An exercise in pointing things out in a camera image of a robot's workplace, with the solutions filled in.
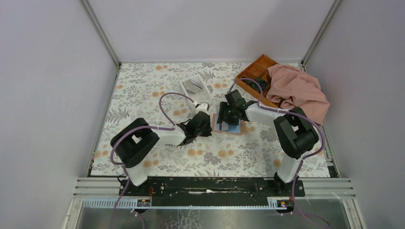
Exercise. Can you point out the floral table mat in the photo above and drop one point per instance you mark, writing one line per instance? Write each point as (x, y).
(152, 91)

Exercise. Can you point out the white plastic card box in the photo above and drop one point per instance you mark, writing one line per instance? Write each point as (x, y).
(204, 96)

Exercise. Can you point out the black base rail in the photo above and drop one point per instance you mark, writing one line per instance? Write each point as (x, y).
(212, 191)

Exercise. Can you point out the pink cloth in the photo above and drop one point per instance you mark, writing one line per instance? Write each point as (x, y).
(291, 87)

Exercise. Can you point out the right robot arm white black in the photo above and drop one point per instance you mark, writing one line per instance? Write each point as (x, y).
(297, 134)

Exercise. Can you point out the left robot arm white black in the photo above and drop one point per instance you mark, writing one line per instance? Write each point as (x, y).
(135, 142)

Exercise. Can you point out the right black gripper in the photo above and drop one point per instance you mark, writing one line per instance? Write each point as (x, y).
(223, 117)

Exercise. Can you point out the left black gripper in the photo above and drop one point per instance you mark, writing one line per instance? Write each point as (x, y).
(207, 131)

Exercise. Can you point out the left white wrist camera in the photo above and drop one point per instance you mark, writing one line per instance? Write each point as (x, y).
(202, 107)

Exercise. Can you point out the silver cards in box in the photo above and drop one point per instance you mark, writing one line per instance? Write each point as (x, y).
(192, 86)

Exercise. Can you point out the dark green items in tray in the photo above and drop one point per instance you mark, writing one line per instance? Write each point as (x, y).
(257, 84)

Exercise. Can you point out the orange wooden tray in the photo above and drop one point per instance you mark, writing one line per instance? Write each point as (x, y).
(258, 68)

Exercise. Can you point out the tan leather card holder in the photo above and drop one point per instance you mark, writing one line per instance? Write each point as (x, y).
(233, 129)

